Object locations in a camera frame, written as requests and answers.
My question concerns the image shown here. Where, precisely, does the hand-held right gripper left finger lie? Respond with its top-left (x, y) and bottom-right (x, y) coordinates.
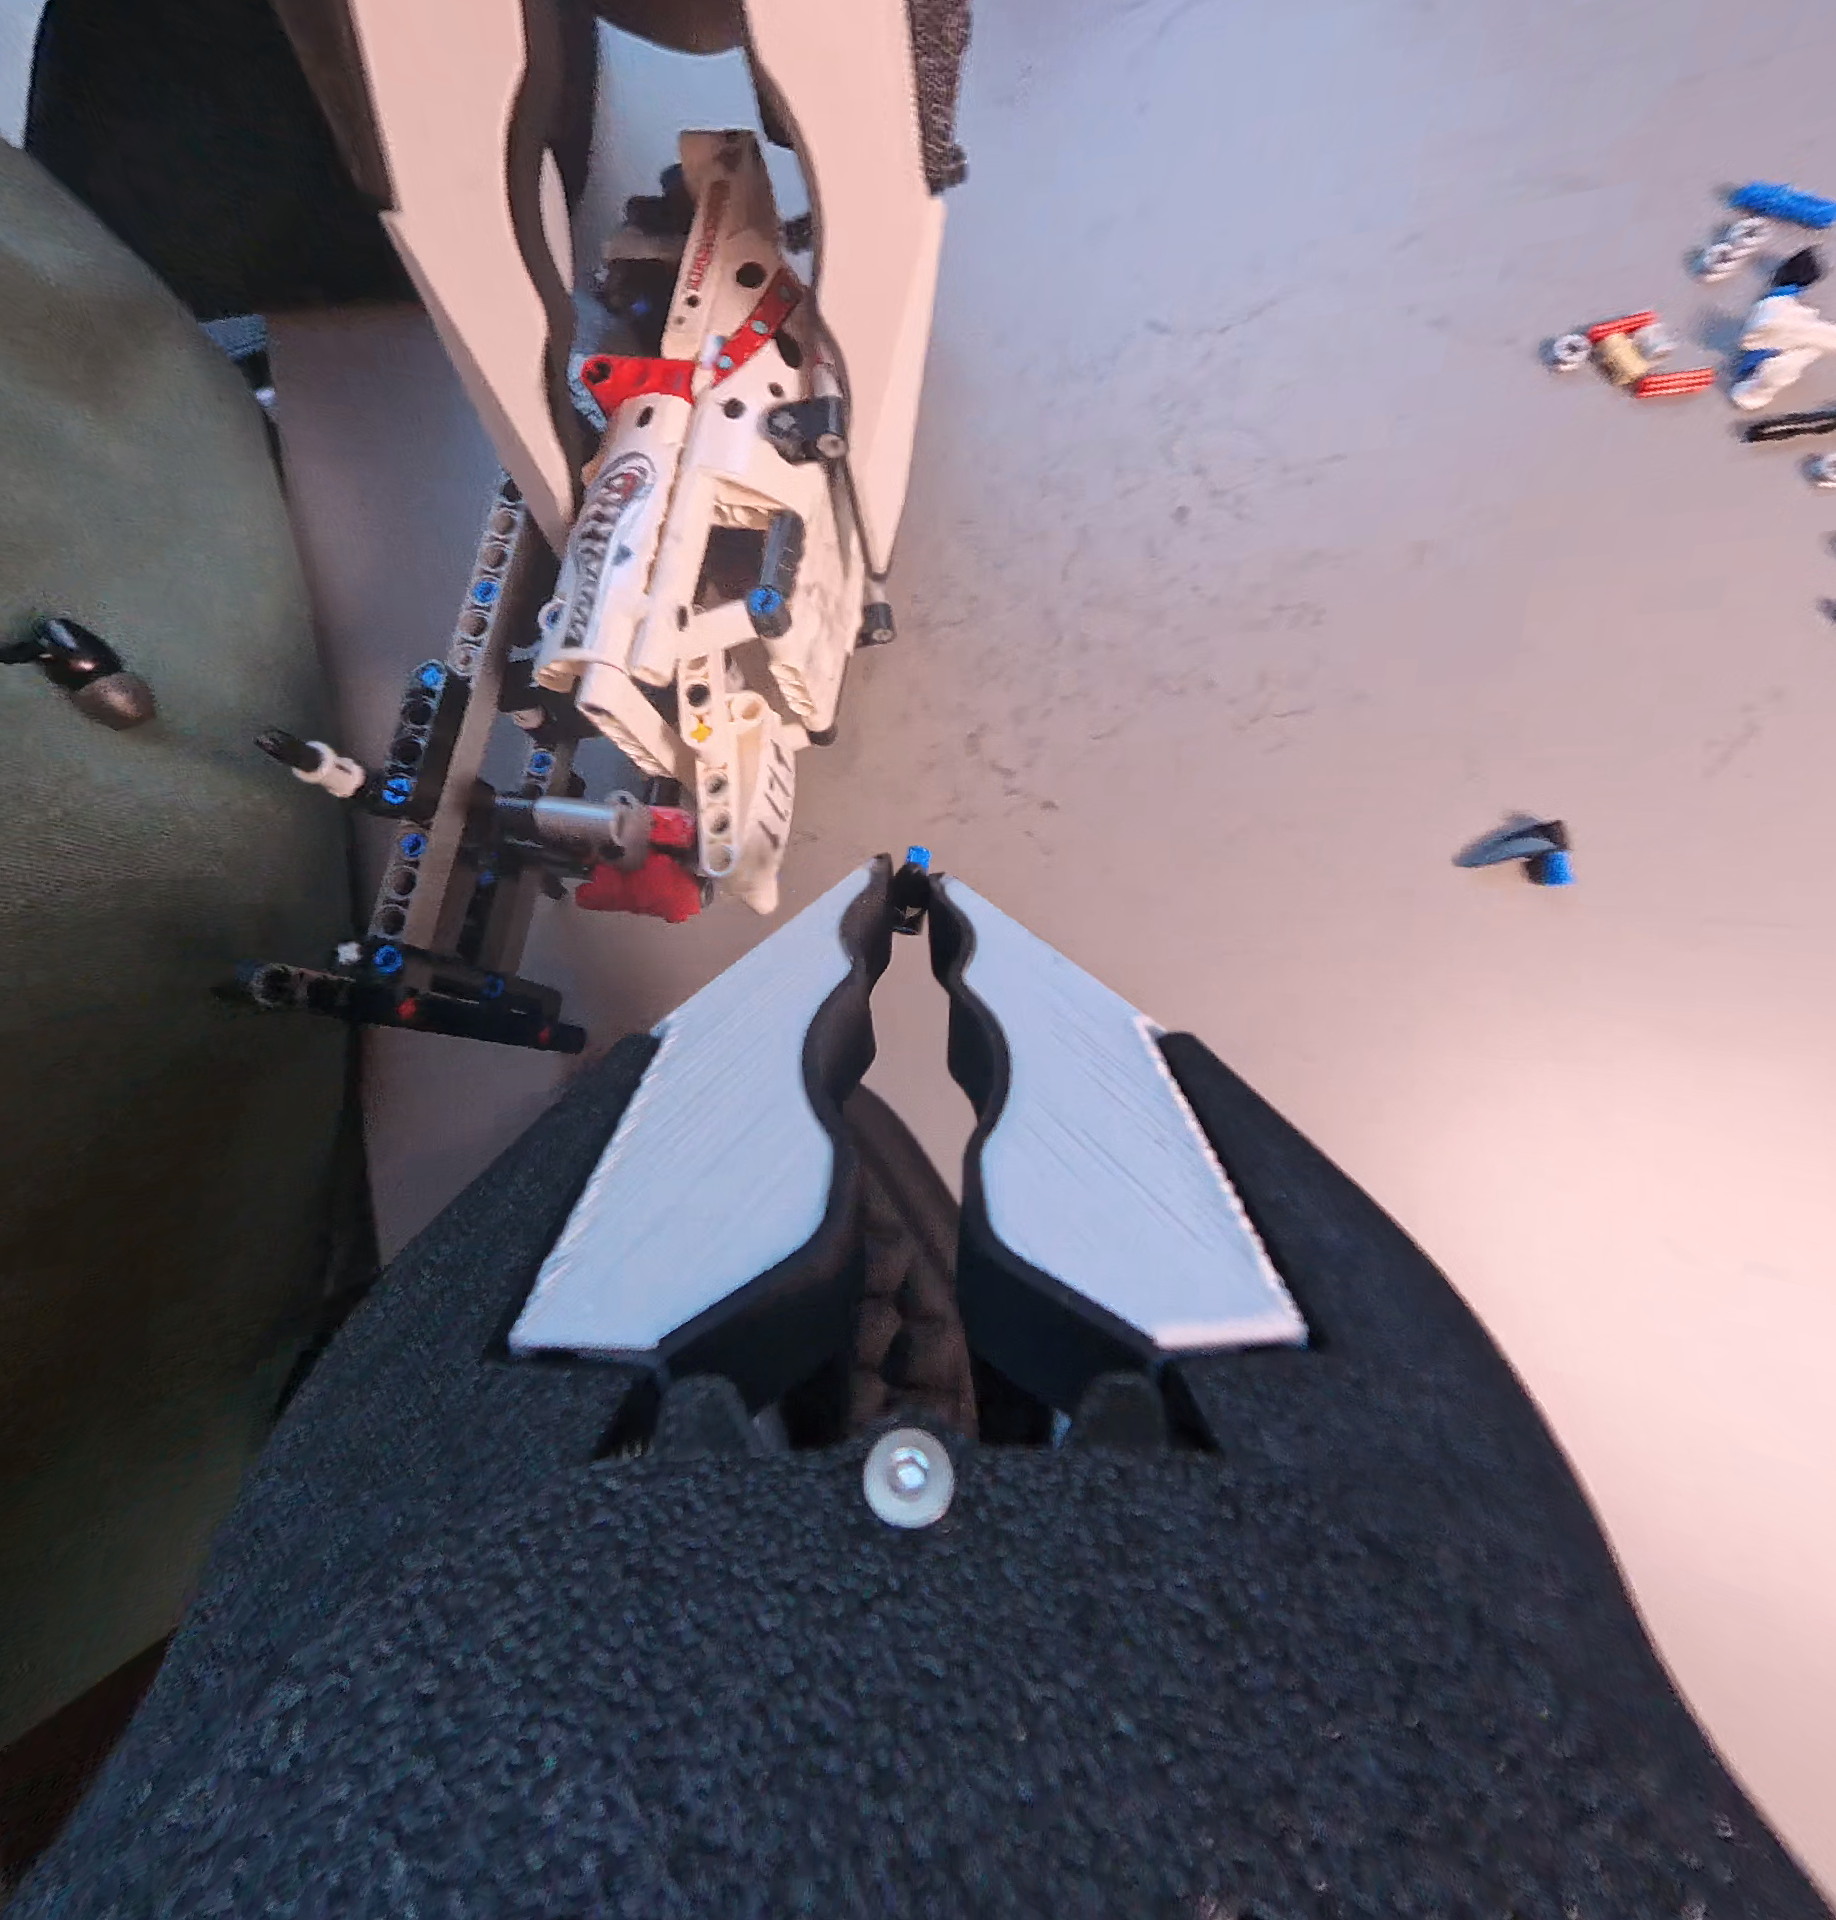
top-left (508, 863), bottom-right (899, 1382)

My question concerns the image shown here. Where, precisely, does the person's green sweatshirt torso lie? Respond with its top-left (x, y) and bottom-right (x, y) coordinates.
top-left (0, 106), bottom-right (379, 1771)

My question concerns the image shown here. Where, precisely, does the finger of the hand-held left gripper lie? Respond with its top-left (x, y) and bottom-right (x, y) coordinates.
top-left (744, 0), bottom-right (951, 576)
top-left (342, 0), bottom-right (605, 563)

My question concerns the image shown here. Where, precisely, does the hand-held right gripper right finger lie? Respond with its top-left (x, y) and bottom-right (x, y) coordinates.
top-left (924, 871), bottom-right (1313, 1371)

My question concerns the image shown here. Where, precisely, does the black and blue lego connector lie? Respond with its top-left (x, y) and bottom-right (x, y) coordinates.
top-left (1459, 817), bottom-right (1576, 889)

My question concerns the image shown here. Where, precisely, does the white lego vehicle model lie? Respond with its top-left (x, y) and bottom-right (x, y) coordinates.
top-left (222, 128), bottom-right (899, 1053)

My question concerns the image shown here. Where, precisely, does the cluster of small lego pieces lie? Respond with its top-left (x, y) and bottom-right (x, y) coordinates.
top-left (1544, 174), bottom-right (1836, 452)

